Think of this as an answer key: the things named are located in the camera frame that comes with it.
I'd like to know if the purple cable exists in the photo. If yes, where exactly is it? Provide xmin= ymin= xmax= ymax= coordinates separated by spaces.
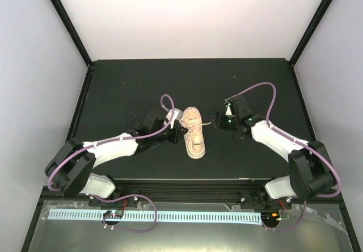
xmin=226 ymin=82 xmax=343 ymax=232
xmin=47 ymin=94 xmax=176 ymax=192

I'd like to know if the white slotted cable duct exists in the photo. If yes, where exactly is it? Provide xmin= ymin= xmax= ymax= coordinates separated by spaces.
xmin=47 ymin=209 xmax=262 ymax=225

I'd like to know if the white shoelace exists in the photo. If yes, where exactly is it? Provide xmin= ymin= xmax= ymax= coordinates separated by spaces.
xmin=188 ymin=118 xmax=212 ymax=135

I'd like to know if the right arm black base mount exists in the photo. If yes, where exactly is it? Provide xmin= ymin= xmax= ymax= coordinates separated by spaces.
xmin=239 ymin=191 xmax=292 ymax=211

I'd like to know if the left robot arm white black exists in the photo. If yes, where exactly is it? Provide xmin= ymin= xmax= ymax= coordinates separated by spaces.
xmin=45 ymin=108 xmax=187 ymax=206

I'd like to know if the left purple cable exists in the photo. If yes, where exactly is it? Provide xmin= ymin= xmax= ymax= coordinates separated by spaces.
xmin=47 ymin=94 xmax=176 ymax=192

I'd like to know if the right small circuit board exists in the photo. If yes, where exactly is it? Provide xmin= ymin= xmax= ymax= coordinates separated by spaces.
xmin=268 ymin=212 xmax=290 ymax=221

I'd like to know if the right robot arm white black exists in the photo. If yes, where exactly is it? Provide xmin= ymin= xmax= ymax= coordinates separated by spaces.
xmin=212 ymin=97 xmax=339 ymax=208

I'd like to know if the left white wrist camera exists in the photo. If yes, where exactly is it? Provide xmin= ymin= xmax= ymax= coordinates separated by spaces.
xmin=166 ymin=108 xmax=183 ymax=123

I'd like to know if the left small circuit board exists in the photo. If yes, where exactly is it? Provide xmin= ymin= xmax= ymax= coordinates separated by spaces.
xmin=103 ymin=210 xmax=124 ymax=219

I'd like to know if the right black frame post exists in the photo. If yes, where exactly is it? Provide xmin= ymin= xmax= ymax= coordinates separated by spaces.
xmin=289 ymin=0 xmax=333 ymax=67

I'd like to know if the beige sneaker shoe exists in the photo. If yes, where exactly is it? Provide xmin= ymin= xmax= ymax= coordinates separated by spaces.
xmin=179 ymin=107 xmax=205 ymax=159

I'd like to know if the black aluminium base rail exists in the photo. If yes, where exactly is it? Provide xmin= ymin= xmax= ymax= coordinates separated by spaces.
xmin=116 ymin=179 xmax=267 ymax=203

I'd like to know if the black frame post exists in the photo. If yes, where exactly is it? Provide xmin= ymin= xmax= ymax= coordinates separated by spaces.
xmin=50 ymin=0 xmax=92 ymax=67
xmin=289 ymin=0 xmax=333 ymax=67

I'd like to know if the left black frame post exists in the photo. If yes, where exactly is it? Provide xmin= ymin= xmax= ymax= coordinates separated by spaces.
xmin=50 ymin=0 xmax=92 ymax=67

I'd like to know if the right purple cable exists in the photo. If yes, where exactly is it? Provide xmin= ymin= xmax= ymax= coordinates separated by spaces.
xmin=226 ymin=82 xmax=343 ymax=232

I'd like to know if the small circuit board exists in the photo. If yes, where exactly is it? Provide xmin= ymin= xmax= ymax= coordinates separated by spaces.
xmin=103 ymin=210 xmax=124 ymax=219
xmin=268 ymin=212 xmax=290 ymax=221

